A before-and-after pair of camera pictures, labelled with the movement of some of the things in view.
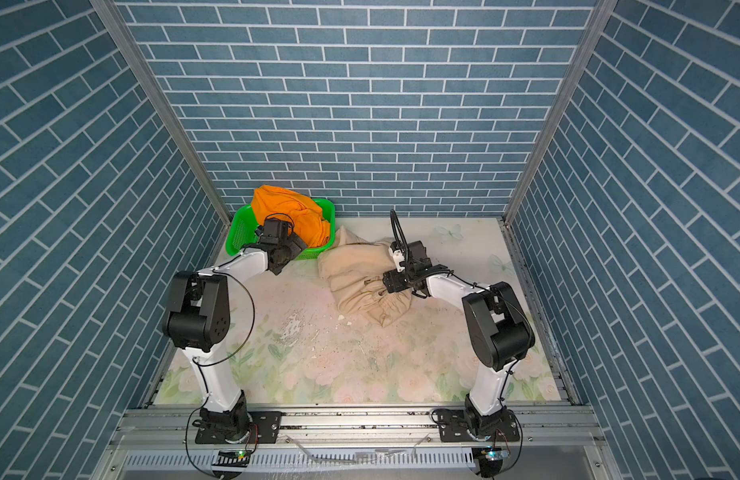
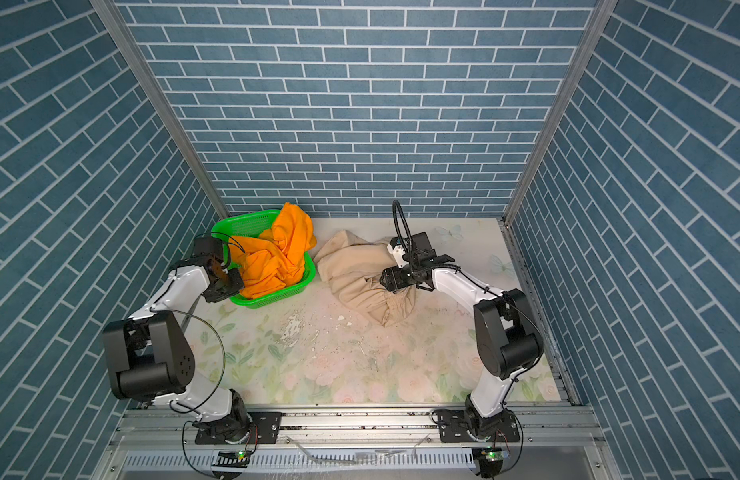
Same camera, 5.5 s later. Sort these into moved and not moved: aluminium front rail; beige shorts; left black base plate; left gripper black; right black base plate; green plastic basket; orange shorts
Moved: green plastic basket; left gripper black; orange shorts
Not moved: aluminium front rail; left black base plate; right black base plate; beige shorts
